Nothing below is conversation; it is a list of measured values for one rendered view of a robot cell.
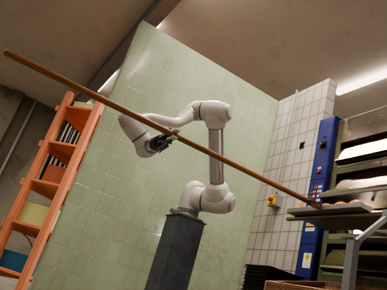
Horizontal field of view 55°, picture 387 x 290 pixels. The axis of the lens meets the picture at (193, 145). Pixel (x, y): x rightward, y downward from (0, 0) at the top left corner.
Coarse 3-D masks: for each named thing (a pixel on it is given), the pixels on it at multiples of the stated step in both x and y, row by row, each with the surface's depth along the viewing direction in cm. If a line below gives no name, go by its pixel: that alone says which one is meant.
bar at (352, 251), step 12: (300, 216) 238; (312, 216) 229; (324, 216) 220; (336, 216) 213; (348, 216) 206; (360, 216) 200; (372, 216) 194; (384, 216) 185; (372, 228) 178; (348, 240) 171; (360, 240) 172; (348, 252) 169; (348, 264) 166; (348, 276) 164; (348, 288) 161
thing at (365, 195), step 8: (344, 192) 245; (352, 192) 239; (360, 192) 234; (368, 192) 230; (376, 192) 226; (384, 192) 222; (328, 200) 260; (336, 200) 255; (344, 200) 251; (360, 200) 242; (368, 200) 238; (376, 200) 234; (384, 200) 230
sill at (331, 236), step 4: (328, 236) 260; (332, 236) 257; (336, 236) 254; (340, 236) 251; (344, 236) 249; (348, 236) 246; (352, 236) 243; (356, 236) 241; (372, 236) 231; (376, 236) 229; (380, 236) 226; (384, 236) 224
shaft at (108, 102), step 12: (24, 60) 152; (48, 72) 156; (72, 84) 160; (96, 96) 164; (120, 108) 169; (144, 120) 173; (168, 132) 178; (192, 144) 183; (216, 156) 189; (240, 168) 195; (264, 180) 201; (288, 192) 207
